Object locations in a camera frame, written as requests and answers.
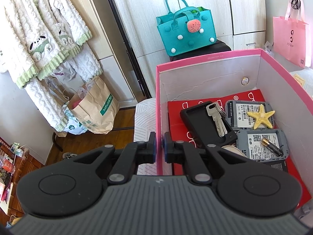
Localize black silicone case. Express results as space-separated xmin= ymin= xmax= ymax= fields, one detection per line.
xmin=180 ymin=101 xmax=237 ymax=148

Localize black clothes rack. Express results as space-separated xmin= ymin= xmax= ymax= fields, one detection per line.
xmin=108 ymin=0 xmax=152 ymax=99

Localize white green plastic bag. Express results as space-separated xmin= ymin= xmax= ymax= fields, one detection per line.
xmin=63 ymin=102 xmax=87 ymax=135

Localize cream hair claw clip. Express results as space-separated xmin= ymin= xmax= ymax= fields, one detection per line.
xmin=293 ymin=74 xmax=306 ymax=87

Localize grey battery case with label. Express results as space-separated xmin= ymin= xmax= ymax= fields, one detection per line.
xmin=225 ymin=100 xmax=272 ymax=130

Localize white wardrobe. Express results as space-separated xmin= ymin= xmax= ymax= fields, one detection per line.
xmin=109 ymin=0 xmax=266 ymax=98

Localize beige glasses case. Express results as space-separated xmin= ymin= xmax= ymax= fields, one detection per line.
xmin=222 ymin=145 xmax=246 ymax=158

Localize grey sneakers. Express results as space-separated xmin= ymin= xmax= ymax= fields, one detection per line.
xmin=62 ymin=152 xmax=77 ymax=160

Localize yellow starfish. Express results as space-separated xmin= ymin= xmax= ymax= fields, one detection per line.
xmin=247 ymin=104 xmax=275 ymax=129

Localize silver keys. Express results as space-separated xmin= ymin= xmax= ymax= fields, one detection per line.
xmin=206 ymin=102 xmax=228 ymax=137

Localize black suitcase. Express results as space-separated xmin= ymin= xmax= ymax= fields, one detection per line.
xmin=170 ymin=40 xmax=231 ymax=61

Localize pink paper bag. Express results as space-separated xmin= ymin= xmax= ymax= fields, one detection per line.
xmin=273 ymin=0 xmax=312 ymax=68

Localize white fleece robe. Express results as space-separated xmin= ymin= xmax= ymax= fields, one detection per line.
xmin=1 ymin=0 xmax=103 ymax=132

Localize wooden cabinet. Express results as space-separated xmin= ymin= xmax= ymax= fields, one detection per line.
xmin=1 ymin=138 xmax=44 ymax=226

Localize teal felt tote bag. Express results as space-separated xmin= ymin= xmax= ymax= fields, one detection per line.
xmin=156 ymin=0 xmax=217 ymax=57

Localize small gold-black battery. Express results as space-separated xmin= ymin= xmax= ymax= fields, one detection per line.
xmin=261 ymin=138 xmax=283 ymax=156

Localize brown paper bag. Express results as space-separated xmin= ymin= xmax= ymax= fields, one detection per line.
xmin=68 ymin=76 xmax=119 ymax=134

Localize pink cardboard box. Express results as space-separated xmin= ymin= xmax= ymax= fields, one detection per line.
xmin=156 ymin=49 xmax=312 ymax=196

